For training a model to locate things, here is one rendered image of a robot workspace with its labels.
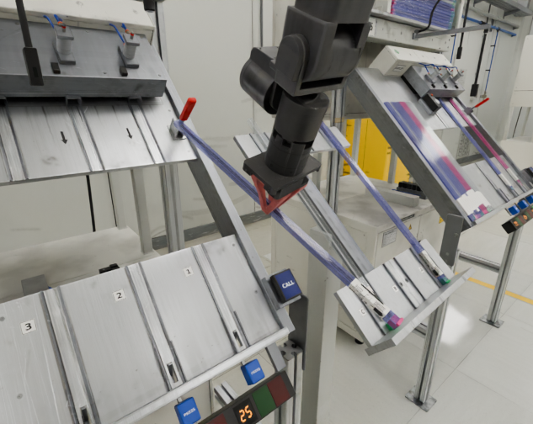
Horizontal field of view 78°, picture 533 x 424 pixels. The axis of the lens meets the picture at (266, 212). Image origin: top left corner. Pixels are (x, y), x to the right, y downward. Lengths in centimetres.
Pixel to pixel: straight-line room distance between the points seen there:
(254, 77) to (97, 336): 40
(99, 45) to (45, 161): 26
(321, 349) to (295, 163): 59
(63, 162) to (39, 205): 175
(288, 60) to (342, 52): 6
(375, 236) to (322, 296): 60
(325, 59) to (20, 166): 48
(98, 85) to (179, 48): 188
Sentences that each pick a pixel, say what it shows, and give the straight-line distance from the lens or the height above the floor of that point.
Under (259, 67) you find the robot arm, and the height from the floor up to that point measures 113.
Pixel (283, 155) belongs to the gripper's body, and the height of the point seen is 103.
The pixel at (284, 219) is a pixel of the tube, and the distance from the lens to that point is 51.
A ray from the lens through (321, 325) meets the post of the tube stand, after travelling 88.
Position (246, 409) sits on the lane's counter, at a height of 66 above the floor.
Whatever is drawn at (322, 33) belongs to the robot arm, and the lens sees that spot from 35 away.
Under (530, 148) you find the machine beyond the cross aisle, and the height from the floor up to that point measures 56.
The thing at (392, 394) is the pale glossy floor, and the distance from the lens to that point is 155.
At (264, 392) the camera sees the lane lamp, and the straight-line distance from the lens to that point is 58.
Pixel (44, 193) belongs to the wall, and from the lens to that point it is 237.
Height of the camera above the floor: 110
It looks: 19 degrees down
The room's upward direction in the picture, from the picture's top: straight up
